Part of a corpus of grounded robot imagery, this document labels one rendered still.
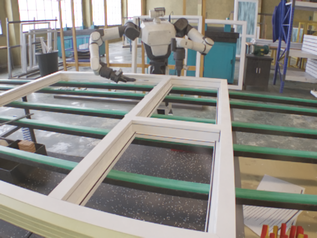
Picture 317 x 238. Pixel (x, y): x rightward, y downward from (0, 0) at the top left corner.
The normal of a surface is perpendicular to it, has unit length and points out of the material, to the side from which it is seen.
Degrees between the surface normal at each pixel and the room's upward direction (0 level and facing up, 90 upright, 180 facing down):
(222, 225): 0
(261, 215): 0
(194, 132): 90
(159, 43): 101
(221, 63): 90
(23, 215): 90
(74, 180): 0
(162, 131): 90
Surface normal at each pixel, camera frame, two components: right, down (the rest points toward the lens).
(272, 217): 0.00, -0.92
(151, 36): 0.20, 0.56
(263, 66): -0.25, 0.39
